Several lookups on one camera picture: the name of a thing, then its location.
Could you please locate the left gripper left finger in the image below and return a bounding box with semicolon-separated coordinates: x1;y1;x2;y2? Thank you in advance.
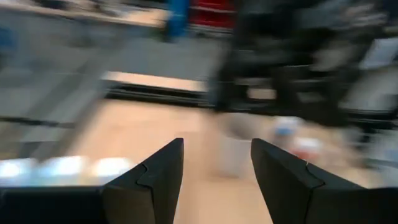
102;138;185;224

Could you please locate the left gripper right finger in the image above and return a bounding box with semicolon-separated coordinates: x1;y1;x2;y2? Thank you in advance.
251;139;366;224

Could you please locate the small red paint bottle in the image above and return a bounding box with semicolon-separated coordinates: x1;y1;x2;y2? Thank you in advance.
292;136;324;162

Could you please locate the small blue paint bottle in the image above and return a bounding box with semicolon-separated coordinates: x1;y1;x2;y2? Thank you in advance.
273;116;301;138

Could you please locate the white paper cup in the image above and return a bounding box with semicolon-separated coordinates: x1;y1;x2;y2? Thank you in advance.
217;135;252;179

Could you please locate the white plastic bin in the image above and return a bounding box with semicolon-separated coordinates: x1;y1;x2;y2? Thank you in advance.
0;154;137;187

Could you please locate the red box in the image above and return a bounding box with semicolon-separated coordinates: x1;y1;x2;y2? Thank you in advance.
189;0;237;29

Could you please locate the blue post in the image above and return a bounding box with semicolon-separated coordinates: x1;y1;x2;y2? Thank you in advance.
164;0;190;41

